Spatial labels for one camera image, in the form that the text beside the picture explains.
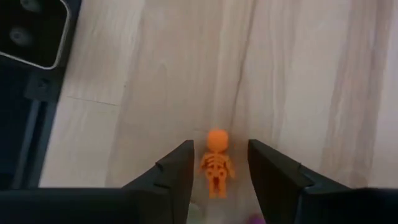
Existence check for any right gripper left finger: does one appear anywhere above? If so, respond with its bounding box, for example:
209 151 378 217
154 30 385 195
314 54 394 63
123 139 195 224

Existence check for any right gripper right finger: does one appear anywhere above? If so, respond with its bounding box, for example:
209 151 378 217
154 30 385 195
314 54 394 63
248 139 351 224

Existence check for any orange skeleton figure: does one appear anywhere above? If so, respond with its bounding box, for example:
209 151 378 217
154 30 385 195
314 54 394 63
198 126 236 200

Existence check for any white-rimmed black device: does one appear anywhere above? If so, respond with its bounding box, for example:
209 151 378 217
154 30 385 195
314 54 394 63
0 0 72 70

